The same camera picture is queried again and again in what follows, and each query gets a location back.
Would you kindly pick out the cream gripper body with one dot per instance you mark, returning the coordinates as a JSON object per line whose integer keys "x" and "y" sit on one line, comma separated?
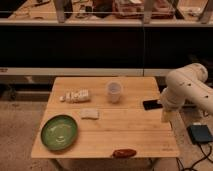
{"x": 167, "y": 115}

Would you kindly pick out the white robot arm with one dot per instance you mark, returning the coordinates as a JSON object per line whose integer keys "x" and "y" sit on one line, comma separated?
{"x": 186, "y": 83}

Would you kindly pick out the green ceramic bowl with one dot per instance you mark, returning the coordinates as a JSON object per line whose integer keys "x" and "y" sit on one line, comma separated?
{"x": 59, "y": 132}

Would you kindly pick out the black smartphone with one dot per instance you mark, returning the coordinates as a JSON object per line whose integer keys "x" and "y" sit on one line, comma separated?
{"x": 151, "y": 105}

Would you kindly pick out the black box on floor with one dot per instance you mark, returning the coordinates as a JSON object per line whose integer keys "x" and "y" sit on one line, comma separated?
{"x": 199, "y": 134}

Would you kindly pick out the translucent plastic cup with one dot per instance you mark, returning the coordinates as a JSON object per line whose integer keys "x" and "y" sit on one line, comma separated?
{"x": 114, "y": 91}

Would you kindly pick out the wooden table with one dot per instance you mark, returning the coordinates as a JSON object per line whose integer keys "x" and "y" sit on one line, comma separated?
{"x": 125, "y": 125}

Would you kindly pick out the white plastic bottle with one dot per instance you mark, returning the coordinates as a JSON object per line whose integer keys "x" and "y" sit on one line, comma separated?
{"x": 79, "y": 96}

